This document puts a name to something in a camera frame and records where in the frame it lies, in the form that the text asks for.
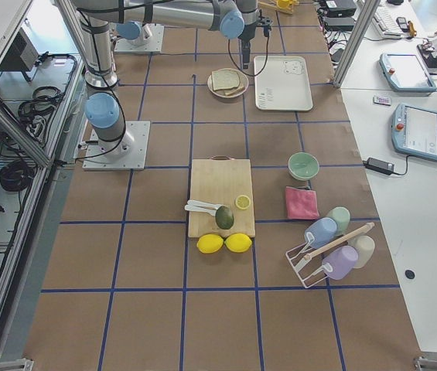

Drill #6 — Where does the near teach pendant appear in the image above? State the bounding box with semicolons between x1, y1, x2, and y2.
391;104;437;162

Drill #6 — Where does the left whole lemon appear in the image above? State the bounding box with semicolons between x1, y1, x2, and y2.
196;233;224;254

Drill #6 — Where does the lemon half slice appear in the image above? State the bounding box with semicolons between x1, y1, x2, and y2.
234;195;252;210

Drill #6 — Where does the bread slice on plate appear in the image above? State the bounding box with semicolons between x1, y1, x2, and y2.
224;85;245;97

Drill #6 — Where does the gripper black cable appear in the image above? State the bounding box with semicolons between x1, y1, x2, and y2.
227;11;273;78

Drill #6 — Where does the bread slice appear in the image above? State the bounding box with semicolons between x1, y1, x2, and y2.
211;69;241;91
224;85;245;97

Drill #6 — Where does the far teach pendant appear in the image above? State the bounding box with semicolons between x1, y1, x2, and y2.
379;53;437;94

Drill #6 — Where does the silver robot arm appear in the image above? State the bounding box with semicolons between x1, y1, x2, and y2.
71;1;259;154

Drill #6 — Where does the white wire cup rack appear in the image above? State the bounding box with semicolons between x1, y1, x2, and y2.
285;222;374;288

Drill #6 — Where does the pink cloth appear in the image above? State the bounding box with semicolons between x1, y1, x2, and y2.
285;186;319;220

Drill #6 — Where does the white plastic spoon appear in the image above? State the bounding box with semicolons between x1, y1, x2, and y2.
184;204;217;216

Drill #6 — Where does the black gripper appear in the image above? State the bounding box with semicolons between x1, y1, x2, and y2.
241;39;251;70

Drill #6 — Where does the green cup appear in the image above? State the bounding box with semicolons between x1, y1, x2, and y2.
326;206;350;236

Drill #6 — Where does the cream cup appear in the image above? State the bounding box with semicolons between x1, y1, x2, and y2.
348;235;375;269

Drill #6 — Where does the teach pendant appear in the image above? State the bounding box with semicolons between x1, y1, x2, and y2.
379;53;437;94
391;104;437;162

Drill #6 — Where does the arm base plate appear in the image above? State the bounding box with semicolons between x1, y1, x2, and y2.
82;121;150;171
112;21;164;54

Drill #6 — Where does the blue cup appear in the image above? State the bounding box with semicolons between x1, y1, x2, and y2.
304;217;337;249

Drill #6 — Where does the right whole lemon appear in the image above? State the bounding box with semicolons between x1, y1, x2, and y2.
224;233;252;254

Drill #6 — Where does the whole lemon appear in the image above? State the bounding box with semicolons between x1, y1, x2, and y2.
224;233;252;254
196;233;224;254

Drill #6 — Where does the white plastic fork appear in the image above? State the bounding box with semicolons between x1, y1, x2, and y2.
186;199;222;209

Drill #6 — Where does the purple cup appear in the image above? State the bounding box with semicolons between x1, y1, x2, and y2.
322;245;359;280

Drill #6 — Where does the green bowl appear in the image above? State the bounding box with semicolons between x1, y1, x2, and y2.
288;151;319;181

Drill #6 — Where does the cream bear tray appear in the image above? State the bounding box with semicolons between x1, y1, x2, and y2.
254;56;313;111

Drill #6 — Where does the black power adapter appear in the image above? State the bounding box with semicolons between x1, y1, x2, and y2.
363;157;394;175

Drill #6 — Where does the wooden cutting board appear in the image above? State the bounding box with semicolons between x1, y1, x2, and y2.
188;159;255;238

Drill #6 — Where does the avocado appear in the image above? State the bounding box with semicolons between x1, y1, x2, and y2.
214;206;234;230

